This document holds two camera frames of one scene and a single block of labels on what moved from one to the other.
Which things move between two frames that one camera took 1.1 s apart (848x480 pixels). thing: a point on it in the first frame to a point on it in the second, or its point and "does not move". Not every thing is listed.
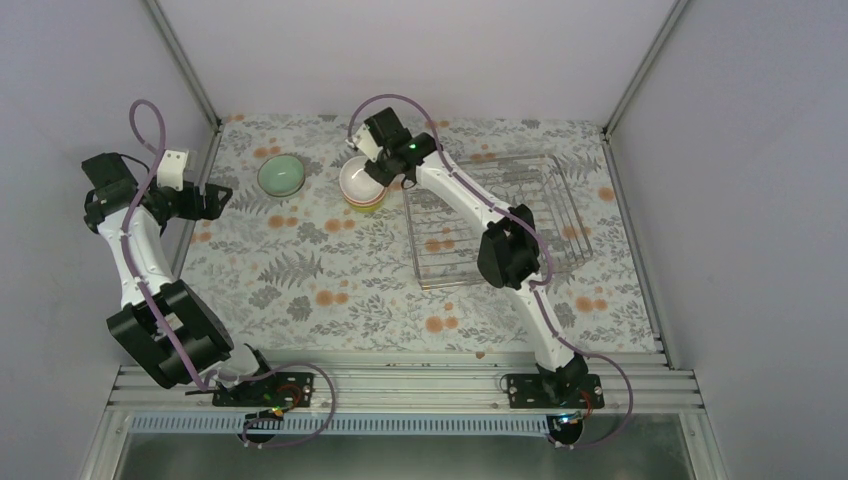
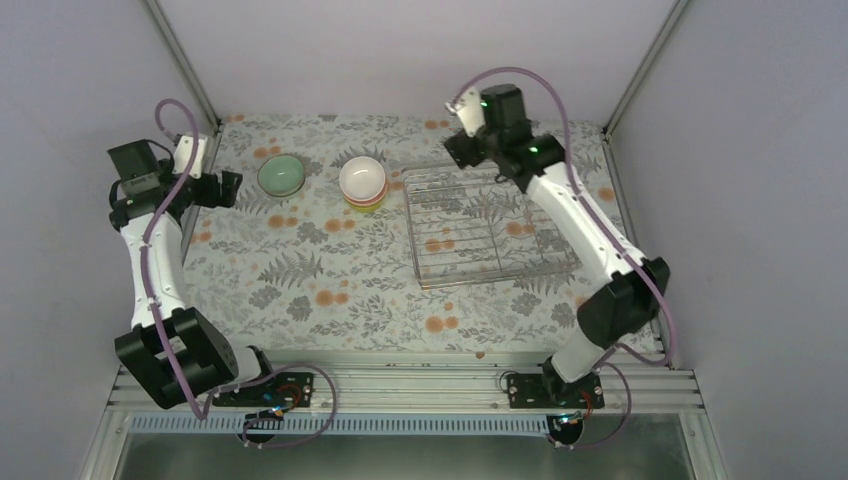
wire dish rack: (443, 256) does not move
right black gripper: (383, 177) to (461, 152)
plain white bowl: (357, 185) does not move
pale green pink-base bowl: (281, 175) does not move
